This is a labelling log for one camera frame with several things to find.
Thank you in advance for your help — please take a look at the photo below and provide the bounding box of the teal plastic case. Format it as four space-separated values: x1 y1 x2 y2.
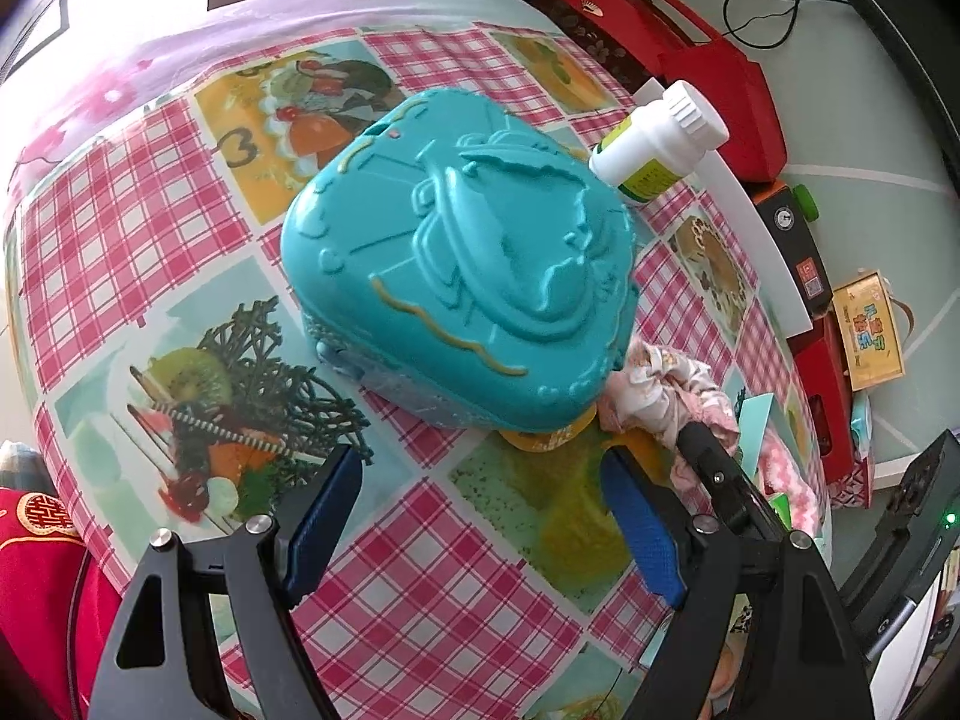
281 88 638 434

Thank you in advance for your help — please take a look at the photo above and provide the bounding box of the black box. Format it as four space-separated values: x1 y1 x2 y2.
754 180 833 316

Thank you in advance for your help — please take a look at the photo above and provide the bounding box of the pink floral cloth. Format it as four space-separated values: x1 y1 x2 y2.
596 337 740 496

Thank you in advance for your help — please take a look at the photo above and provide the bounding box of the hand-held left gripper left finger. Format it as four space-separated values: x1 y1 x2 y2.
88 444 365 720

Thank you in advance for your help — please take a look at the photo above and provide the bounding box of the light blue packet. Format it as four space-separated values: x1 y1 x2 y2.
850 394 875 458

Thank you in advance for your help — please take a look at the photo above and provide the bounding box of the golden box with handle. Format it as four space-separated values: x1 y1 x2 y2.
831 270 912 392

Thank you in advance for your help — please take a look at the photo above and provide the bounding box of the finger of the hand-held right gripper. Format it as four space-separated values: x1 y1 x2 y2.
677 422 796 541

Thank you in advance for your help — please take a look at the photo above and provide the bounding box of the white plastic bottle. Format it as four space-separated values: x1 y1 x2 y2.
589 80 730 207

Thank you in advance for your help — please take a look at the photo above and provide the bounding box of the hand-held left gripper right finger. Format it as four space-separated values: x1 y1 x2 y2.
600 446 875 720

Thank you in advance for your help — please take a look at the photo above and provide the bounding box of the white tray with teal rim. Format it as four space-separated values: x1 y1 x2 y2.
731 392 781 466

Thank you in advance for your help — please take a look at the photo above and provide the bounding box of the round yellow packet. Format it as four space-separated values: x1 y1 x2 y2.
499 420 601 455

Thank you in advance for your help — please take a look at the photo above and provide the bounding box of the red cushion with gold print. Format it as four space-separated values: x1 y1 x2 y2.
0 487 125 720

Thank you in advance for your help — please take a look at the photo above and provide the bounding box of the red box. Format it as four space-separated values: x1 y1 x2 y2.
791 311 875 511

